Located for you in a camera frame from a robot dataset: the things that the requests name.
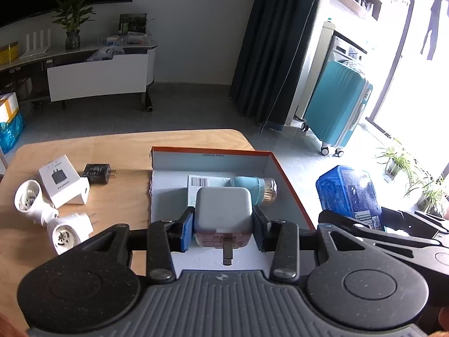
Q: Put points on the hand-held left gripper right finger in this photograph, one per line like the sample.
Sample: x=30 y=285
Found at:
x=260 y=231

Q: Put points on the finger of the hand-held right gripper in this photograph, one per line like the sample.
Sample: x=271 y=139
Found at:
x=421 y=219
x=336 y=218

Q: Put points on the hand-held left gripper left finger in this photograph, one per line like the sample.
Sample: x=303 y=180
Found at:
x=187 y=231

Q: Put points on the white wall charger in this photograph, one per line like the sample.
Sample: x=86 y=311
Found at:
x=222 y=210

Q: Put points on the orange-edged cardboard box lid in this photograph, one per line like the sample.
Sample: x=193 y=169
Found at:
x=168 y=161

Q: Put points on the white box with charger picture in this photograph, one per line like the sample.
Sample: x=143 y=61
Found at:
x=56 y=175

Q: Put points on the white plug-in vaporizer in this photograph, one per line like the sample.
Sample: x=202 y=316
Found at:
x=29 y=200

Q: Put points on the teal toothpick container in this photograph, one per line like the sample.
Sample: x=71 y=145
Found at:
x=252 y=187

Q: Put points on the teal box with barcode label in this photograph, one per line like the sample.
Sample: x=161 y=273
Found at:
x=210 y=182

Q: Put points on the teal suitcase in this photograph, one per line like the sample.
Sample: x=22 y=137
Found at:
x=336 y=101

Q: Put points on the tall white cabinet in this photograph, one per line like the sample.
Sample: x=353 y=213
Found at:
x=317 y=63

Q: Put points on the white washing machine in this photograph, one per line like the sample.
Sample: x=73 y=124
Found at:
x=347 y=51

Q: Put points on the white and dark television cabinet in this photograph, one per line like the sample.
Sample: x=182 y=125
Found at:
x=98 y=77

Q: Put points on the dark curtain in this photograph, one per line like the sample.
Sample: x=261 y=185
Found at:
x=270 y=42

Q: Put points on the blue and white cloth bundle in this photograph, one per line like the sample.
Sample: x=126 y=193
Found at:
x=105 y=53

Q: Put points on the blue plastic bag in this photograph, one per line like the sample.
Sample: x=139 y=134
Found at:
x=10 y=133

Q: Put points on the hanging dark clothes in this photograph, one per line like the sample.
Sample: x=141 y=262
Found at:
x=433 y=14

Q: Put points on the dark picture box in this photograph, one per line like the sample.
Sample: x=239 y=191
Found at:
x=132 y=23

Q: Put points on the white and yellow carton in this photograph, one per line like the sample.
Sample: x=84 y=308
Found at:
x=7 y=107

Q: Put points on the bamboo plant in glass vase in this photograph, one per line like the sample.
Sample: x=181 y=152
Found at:
x=73 y=24

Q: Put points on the white router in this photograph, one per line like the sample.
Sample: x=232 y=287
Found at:
x=35 y=47

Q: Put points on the yellow box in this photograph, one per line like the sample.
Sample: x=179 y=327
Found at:
x=8 y=52

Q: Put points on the black wall charger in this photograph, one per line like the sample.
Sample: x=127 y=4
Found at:
x=96 y=173

